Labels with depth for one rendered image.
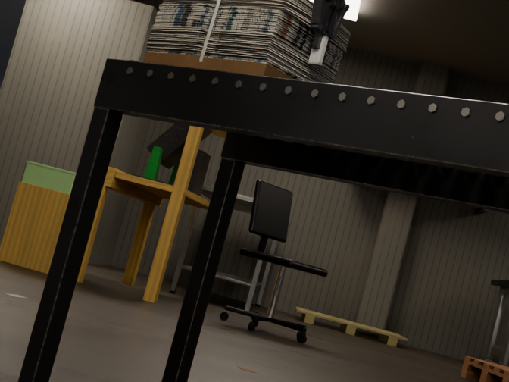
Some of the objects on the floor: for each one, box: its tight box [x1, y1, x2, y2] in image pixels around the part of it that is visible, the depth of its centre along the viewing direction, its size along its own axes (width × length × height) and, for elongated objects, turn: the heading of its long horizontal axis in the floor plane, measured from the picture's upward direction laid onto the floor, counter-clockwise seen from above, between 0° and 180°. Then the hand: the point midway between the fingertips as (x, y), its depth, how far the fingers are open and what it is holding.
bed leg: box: [17, 107, 123, 382], centre depth 221 cm, size 6×6×68 cm
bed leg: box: [161, 158, 245, 382], centre depth 261 cm, size 6×6×68 cm
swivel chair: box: [220, 180, 328, 343], centre depth 631 cm, size 62×62×97 cm
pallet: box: [295, 306, 408, 347], centre depth 928 cm, size 110×76×10 cm
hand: (318, 50), depth 219 cm, fingers closed
